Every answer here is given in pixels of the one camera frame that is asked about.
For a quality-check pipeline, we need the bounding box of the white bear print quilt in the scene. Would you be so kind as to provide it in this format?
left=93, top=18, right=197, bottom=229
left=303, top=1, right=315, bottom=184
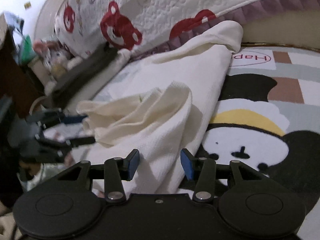
left=54, top=0, right=319, bottom=58

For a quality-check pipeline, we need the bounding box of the cream white knit sweater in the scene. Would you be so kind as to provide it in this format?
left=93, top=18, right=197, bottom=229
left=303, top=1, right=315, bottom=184
left=76, top=21, right=243, bottom=196

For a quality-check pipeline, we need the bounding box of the beige bed base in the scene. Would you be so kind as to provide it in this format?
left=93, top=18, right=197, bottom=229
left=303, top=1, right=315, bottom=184
left=242, top=10, right=319, bottom=53

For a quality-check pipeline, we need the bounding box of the checkered panda cartoon rug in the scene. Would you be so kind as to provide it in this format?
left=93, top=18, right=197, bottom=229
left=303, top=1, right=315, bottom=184
left=22, top=43, right=320, bottom=240

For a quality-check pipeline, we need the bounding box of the plush bunny toy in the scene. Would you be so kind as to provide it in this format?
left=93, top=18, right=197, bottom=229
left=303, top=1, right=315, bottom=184
left=33, top=40, right=83, bottom=81

